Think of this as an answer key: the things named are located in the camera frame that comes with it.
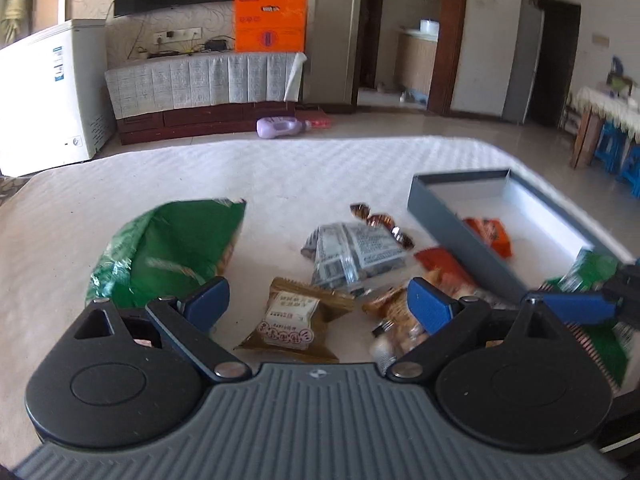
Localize olive pastry packet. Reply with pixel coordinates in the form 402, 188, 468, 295
235, 276, 356, 363

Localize dark wooden tv cabinet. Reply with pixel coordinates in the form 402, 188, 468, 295
116, 99, 297, 146

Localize small green snack packet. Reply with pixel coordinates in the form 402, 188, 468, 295
547, 249, 623, 295

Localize small orange snack packet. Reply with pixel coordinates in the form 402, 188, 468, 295
462, 216, 513, 259

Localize green curtain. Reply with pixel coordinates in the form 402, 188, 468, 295
0, 0, 36, 51

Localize orange cardboard box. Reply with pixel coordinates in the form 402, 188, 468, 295
233, 0, 308, 53

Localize wooden dining table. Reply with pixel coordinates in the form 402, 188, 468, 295
570, 107, 640, 170

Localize grey shallow box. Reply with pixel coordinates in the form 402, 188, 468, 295
406, 167, 598, 302

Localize purple detergent bottle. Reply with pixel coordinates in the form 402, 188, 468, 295
256, 115, 313, 139

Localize clear bread packet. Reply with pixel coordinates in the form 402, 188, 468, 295
362, 270, 496, 371

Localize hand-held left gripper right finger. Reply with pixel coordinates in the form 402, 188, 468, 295
387, 277, 571, 381

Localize large green snack bag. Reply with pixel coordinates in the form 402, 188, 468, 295
86, 199, 248, 311

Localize grey refrigerator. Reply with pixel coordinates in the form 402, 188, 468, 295
502, 7, 546, 123

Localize long orange snack packet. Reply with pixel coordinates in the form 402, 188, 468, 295
414, 247, 476, 291

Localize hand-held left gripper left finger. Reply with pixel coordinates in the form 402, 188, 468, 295
74, 276, 253, 382

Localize white chest freezer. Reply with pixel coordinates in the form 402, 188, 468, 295
0, 19, 116, 177

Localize white printed cabinet cloth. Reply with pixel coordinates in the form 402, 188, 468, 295
104, 51, 307, 121

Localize lace tablecloth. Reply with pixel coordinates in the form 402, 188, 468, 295
567, 85, 640, 142

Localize wooden kitchen cabinet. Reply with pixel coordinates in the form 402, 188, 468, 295
397, 30, 441, 96

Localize boxes on dining table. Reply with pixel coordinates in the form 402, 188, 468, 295
605, 57, 640, 97

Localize grey printed snack packet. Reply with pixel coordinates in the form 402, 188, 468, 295
301, 221, 416, 296

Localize green striped snack packet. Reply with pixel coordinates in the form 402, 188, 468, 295
569, 320, 632, 402

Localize white wall power sockets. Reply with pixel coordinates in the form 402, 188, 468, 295
152, 27, 203, 44

